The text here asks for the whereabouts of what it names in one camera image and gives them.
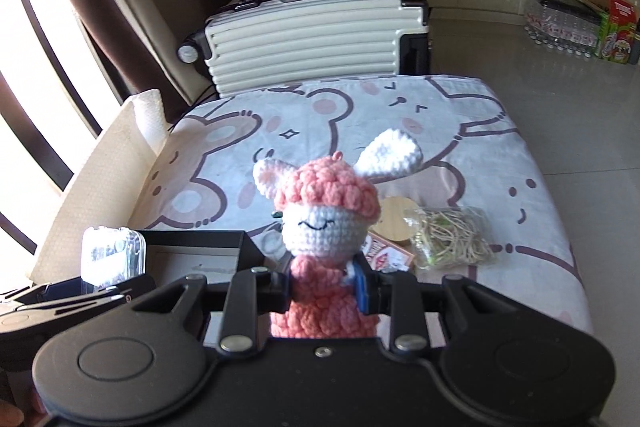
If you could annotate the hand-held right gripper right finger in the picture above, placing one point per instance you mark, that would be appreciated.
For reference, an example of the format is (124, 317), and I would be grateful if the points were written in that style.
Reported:
(363, 289)

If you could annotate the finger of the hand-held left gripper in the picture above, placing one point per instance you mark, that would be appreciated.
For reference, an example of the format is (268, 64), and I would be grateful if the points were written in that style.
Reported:
(40, 291)
(135, 289)

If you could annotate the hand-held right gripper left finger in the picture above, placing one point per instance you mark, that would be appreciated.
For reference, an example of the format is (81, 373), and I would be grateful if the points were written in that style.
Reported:
(280, 289)

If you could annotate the clear plastic case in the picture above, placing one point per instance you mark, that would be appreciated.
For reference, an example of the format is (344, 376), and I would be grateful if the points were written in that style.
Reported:
(112, 257)

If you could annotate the red playing card box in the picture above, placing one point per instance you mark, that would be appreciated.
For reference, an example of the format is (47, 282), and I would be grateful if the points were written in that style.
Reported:
(387, 254)

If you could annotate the pink crochet bunny doll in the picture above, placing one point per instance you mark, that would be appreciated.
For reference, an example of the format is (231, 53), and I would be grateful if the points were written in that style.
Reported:
(325, 227)

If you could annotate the black storage box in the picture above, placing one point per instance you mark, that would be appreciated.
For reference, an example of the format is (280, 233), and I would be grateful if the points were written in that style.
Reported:
(195, 238)

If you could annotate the bag of rubber bands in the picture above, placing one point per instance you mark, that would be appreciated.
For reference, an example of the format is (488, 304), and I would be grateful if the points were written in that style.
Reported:
(450, 237)

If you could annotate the person's left hand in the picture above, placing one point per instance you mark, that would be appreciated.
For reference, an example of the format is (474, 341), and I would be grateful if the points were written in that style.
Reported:
(11, 414)

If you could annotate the round wooden lid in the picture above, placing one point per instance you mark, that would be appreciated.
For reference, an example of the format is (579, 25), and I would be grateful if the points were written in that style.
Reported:
(395, 217)

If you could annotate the cream foam sheet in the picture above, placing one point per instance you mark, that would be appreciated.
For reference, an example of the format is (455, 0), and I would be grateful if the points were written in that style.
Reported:
(100, 172)

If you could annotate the bear printed blanket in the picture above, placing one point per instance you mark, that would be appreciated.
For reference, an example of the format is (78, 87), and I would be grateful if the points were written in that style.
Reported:
(350, 122)

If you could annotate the white bubble wrap sheet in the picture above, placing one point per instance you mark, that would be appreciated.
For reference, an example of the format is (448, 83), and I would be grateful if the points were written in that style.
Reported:
(150, 119)

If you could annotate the cream ribbed suitcase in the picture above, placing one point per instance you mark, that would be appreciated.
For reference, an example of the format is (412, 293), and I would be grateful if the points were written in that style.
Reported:
(300, 52)

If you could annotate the dark window grille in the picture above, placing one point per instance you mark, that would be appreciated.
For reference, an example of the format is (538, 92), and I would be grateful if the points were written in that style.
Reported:
(40, 47)

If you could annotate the pack of water bottles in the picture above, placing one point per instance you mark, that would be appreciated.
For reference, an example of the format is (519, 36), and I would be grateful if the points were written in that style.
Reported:
(560, 27)

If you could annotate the green and red carton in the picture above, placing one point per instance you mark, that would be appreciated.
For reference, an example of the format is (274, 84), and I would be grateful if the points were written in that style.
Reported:
(620, 32)

